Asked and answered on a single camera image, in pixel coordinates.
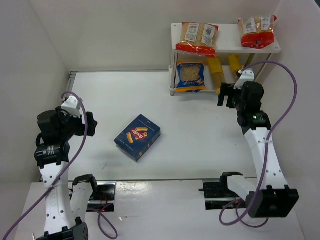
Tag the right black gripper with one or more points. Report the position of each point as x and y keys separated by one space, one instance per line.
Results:
x=225 y=94

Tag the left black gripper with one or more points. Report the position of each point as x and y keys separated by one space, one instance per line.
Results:
x=89 y=124

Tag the yellow spaghetti pack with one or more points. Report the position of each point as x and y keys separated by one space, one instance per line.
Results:
x=234 y=64
x=216 y=71

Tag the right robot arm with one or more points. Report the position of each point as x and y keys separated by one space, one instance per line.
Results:
x=271 y=197

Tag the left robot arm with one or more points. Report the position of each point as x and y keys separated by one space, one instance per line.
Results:
x=65 y=212

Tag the yellow spaghetti pack on shelf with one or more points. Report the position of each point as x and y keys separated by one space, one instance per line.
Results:
x=234 y=64

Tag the blue orange pasta bag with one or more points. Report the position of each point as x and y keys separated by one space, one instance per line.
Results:
x=191 y=76

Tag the white two-tier shelf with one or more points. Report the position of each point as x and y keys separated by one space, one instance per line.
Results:
x=228 y=43

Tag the red pasta bag left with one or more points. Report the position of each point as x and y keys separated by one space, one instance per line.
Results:
x=198 y=39

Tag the red pasta bag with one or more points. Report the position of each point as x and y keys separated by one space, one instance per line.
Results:
x=257 y=32
x=198 y=39

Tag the red pasta bag right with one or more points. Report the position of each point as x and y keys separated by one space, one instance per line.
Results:
x=257 y=32

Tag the blue Barilla rigatoni box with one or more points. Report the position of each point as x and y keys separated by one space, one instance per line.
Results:
x=138 y=137

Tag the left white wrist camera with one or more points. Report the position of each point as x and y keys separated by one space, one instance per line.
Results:
x=72 y=107

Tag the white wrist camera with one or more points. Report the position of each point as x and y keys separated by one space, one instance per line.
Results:
x=72 y=107
x=244 y=76

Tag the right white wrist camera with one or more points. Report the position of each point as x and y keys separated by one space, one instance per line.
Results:
x=244 y=76

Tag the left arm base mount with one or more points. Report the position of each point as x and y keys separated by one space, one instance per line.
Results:
x=104 y=197

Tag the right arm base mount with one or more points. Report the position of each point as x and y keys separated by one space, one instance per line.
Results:
x=216 y=199

